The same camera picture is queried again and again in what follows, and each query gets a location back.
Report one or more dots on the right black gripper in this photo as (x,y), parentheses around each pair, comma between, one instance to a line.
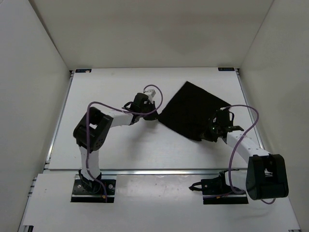
(207,136)

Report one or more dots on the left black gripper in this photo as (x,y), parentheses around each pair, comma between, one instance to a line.
(152,116)

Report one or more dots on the black skirt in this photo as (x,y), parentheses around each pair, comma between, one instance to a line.
(189,112)

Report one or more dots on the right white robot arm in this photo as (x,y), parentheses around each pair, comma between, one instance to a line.
(251,169)

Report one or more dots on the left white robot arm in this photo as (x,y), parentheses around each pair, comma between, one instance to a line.
(92,130)

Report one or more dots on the right blue corner label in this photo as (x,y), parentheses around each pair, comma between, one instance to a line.
(226,69)

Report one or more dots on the blue corner label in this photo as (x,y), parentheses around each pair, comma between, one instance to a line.
(83,70)
(226,69)

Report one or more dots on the left blue corner label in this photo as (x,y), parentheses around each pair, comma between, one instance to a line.
(83,70)

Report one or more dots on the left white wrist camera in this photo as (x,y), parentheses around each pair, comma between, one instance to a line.
(150,93)

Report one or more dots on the right aluminium side rail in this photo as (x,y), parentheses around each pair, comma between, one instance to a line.
(251,106)

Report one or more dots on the aluminium side rail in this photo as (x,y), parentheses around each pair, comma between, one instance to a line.
(251,106)
(53,140)

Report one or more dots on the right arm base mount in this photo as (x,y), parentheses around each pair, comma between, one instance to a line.
(215,191)

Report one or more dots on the left aluminium side rail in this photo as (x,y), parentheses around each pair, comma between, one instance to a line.
(53,140)

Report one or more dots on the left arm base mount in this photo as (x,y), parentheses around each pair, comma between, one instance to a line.
(83,193)

